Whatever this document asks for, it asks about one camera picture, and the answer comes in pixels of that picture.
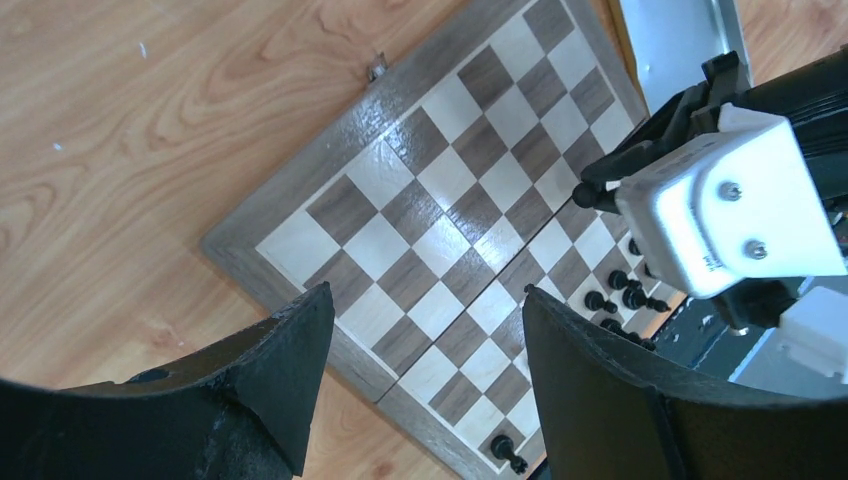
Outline black chess piece twelfth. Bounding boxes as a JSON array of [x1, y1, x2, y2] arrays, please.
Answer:
[[622, 288, 671, 313]]

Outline wooden chess board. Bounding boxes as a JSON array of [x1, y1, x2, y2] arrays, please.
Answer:
[[203, 1, 679, 479]]

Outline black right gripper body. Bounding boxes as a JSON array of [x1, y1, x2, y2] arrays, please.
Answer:
[[579, 51, 751, 190]]

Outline silver tin lid black pieces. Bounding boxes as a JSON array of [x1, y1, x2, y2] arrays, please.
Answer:
[[620, 0, 752, 114]]

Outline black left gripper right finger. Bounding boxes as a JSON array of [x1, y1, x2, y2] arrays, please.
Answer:
[[522, 285, 847, 479]]

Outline black chess piece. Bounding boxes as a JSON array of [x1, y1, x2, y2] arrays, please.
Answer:
[[490, 434, 528, 475], [628, 238, 642, 256], [600, 318, 656, 351], [607, 270, 643, 291]]

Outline black chess piece eleventh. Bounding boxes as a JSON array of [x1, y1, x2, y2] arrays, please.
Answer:
[[584, 291, 618, 314]]

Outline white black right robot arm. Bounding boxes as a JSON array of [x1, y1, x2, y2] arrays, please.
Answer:
[[572, 47, 847, 214]]

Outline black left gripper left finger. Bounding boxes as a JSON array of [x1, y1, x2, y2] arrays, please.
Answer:
[[125, 282, 336, 480]]

